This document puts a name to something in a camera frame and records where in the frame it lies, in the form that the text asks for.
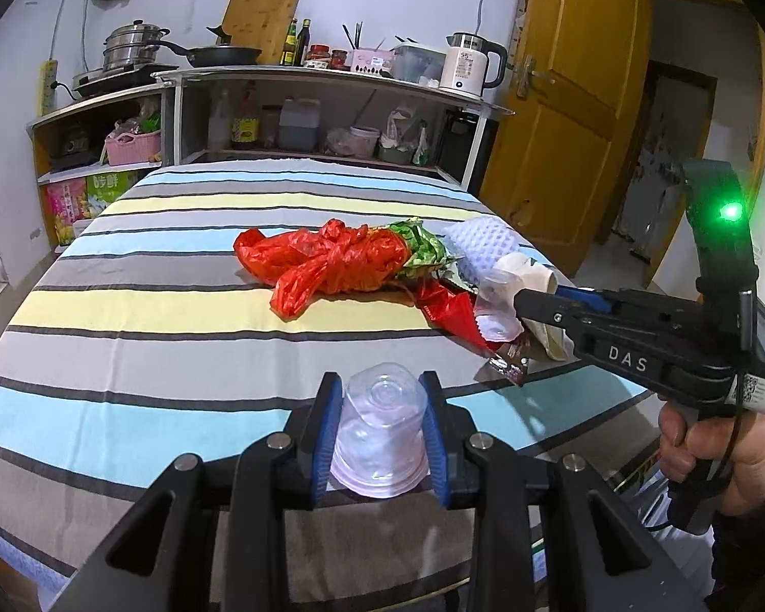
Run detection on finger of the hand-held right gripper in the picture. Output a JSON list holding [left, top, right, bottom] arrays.
[[556, 286, 667, 320], [514, 289, 591, 340]]

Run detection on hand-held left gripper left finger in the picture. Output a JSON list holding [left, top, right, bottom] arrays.
[[51, 371, 345, 612]]

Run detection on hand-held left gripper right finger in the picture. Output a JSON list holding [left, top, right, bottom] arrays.
[[417, 370, 708, 612]]

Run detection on beige paper cup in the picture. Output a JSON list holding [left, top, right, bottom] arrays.
[[494, 251, 578, 361]]

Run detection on clear plastic cup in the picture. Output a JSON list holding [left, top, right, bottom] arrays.
[[472, 268, 525, 342], [329, 362, 431, 498]]

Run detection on green snack packet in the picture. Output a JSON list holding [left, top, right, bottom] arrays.
[[386, 218, 468, 283]]

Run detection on red plastic bag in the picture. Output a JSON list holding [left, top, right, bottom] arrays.
[[233, 218, 412, 318]]

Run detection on person's right forearm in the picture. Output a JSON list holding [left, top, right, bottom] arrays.
[[707, 459, 765, 612]]

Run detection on person's right hand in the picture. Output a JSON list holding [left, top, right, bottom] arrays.
[[658, 404, 765, 517]]

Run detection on dark brown wrapper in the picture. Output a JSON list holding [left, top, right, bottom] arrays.
[[484, 338, 534, 387]]

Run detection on white foam net sleeve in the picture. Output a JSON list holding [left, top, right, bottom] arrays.
[[443, 215, 524, 278]]

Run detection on red snack wrapper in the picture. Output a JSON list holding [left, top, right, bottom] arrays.
[[414, 280, 493, 354]]

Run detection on white refrigerator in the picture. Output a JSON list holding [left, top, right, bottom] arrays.
[[618, 140, 691, 264]]

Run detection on yellow wooden door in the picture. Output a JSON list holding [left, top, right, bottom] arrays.
[[478, 0, 652, 279]]

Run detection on striped bed sheet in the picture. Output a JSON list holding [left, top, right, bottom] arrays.
[[0, 156, 677, 594]]

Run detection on crumpled plastic bags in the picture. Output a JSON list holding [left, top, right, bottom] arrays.
[[379, 111, 436, 165]]

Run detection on pink lid white tub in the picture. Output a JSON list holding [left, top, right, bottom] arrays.
[[349, 125, 382, 158]]

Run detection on white electric kettle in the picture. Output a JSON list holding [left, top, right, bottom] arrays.
[[439, 32, 508, 94]]

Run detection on clear storage container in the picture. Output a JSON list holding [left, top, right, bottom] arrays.
[[392, 44, 448, 81]]

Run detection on pink utensil holder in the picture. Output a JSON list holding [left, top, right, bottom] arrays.
[[347, 47, 394, 76]]

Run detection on dark liquid jug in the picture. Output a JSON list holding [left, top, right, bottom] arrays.
[[277, 97, 321, 153]]

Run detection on white metal shelf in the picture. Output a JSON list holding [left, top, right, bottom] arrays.
[[156, 65, 515, 187]]

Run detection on soy sauce bottle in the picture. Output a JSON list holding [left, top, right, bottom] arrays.
[[231, 83, 261, 149]]

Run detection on green cardboard box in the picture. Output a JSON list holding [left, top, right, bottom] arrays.
[[86, 170, 139, 218]]

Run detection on clear oil bottle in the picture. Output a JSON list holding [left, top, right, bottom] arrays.
[[207, 89, 234, 151]]

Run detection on pink snack package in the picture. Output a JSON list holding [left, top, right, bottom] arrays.
[[44, 182, 91, 247]]

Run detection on pink plastic basket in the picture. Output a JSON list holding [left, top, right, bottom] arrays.
[[105, 131, 163, 166]]

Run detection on black frying pan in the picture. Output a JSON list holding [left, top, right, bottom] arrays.
[[143, 38, 264, 68]]

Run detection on wooden cutting board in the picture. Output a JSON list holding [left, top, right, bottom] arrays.
[[220, 0, 303, 66]]

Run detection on wooden shelf unit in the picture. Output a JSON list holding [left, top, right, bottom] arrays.
[[27, 86, 180, 249]]

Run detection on induction cooker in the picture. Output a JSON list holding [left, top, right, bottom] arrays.
[[72, 64, 180, 98]]

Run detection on steel steamer pot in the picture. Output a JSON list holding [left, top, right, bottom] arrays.
[[102, 19, 170, 72]]

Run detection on yellowish power strip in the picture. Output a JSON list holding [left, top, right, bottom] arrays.
[[38, 59, 59, 117]]

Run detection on metal door handle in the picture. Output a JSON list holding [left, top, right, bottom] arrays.
[[516, 54, 556, 98]]

